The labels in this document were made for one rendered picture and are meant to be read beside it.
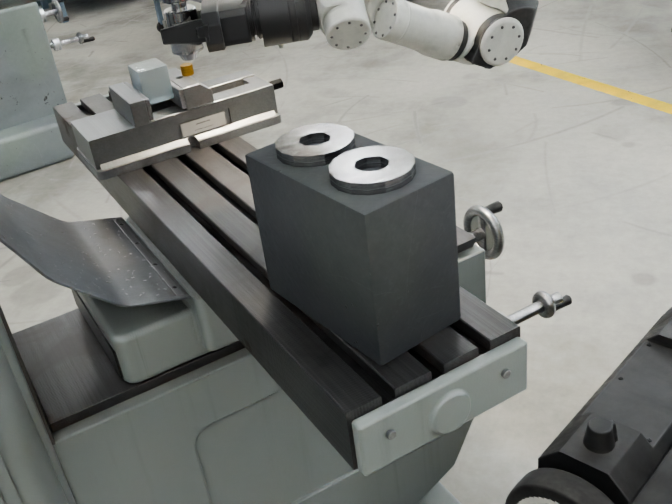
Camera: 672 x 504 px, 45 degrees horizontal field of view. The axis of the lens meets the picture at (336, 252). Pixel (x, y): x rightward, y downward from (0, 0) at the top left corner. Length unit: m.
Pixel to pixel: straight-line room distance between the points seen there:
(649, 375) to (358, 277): 0.78
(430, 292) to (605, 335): 1.70
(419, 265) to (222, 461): 0.66
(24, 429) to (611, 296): 1.97
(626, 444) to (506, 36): 0.65
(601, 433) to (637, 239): 1.78
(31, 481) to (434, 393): 0.60
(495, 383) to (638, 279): 1.92
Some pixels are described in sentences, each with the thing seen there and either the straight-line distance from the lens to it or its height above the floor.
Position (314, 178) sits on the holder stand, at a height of 1.17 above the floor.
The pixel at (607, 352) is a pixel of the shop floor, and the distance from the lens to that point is 2.50.
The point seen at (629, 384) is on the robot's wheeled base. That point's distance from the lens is 1.48.
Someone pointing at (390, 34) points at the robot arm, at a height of 1.18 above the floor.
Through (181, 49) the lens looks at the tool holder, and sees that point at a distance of 1.23.
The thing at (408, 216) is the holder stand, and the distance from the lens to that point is 0.82.
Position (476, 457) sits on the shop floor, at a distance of 2.16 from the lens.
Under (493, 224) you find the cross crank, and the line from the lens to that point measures 1.65.
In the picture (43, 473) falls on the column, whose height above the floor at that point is 0.75.
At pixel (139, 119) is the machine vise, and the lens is 1.44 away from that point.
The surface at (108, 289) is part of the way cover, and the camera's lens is 1.20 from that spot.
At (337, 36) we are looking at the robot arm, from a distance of 1.20.
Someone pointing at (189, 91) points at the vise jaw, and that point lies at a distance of 1.45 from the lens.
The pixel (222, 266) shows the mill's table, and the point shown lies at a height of 0.99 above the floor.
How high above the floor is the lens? 1.55
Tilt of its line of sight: 31 degrees down
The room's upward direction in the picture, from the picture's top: 8 degrees counter-clockwise
